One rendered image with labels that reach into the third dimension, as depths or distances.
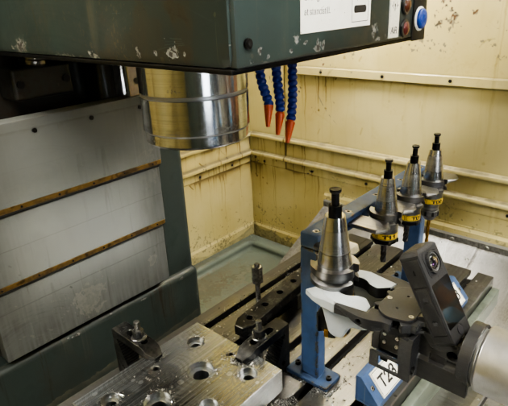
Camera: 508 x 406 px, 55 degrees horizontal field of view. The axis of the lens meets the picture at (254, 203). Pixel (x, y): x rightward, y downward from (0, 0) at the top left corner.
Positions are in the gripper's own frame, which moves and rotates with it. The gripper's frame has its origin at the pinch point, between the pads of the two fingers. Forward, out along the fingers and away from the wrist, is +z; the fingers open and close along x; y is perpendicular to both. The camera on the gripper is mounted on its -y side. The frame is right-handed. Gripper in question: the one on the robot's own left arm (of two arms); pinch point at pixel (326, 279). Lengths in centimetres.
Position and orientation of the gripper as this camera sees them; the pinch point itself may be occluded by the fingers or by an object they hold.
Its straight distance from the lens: 67.0
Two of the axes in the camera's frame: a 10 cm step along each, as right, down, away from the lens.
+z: -7.5, -2.4, 6.2
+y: 0.4, 9.2, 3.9
